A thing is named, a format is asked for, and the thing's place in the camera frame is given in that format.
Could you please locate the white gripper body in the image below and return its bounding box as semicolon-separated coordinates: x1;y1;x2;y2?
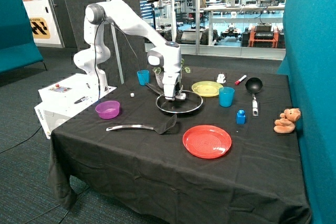
162;72;183;100

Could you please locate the white sponge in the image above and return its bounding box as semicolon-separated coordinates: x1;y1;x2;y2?
175;92;186;100

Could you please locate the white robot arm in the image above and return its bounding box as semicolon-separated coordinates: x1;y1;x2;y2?
74;0;186;100

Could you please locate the black frying pan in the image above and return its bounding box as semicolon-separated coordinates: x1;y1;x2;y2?
146;83;203;114

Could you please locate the potted plant grey pot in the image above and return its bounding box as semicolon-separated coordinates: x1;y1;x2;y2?
153;58;191;90

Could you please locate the blue cup near plant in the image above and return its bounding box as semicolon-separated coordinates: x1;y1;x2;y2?
137;70;150;86

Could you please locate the yellow plastic plate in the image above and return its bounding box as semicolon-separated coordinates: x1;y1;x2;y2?
191;81;223;97

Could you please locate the black slotted spatula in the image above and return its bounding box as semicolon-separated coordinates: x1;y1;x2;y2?
106;114;177;134

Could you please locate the white power adapter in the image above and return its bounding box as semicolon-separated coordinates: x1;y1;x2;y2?
216;72;226;84

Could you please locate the blue cup near yellow plate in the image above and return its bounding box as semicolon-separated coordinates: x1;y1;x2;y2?
219;87;235;108

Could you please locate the red white marker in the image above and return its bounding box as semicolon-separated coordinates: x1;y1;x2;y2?
235;75;247;86

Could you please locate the red plastic plate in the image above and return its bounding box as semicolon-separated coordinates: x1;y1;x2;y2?
182;125;232;159

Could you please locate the purple plastic bowl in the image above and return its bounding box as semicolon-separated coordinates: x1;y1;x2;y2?
95;100;120;120

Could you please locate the blue toy block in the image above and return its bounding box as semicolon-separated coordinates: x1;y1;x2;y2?
236;110;246;124

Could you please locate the black tablecloth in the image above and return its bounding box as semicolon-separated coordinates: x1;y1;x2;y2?
48;72;312;223

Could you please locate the black ladle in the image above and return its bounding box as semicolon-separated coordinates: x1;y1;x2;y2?
245;77;263;116

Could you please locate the white robot control box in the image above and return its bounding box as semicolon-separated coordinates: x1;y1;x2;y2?
35;73;116;139

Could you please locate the brown teddy bear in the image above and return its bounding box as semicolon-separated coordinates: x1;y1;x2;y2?
274;108;301;134

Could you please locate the teal sofa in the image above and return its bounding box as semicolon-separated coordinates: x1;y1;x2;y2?
1;0;44;73

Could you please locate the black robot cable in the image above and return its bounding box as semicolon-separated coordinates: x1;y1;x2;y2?
93;19;148;103

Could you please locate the teal partition wall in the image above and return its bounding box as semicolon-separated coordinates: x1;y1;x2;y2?
278;0;335;223

